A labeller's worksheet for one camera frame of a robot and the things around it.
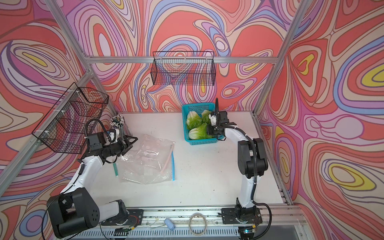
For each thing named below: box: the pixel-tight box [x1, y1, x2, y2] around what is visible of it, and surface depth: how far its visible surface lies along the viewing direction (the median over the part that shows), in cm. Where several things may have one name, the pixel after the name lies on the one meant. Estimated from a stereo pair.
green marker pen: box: [112, 163, 119, 177], surface depth 91 cm
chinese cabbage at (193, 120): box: [186, 111, 203, 130], surface depth 107 cm
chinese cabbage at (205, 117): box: [201, 109, 212, 125], surface depth 113 cm
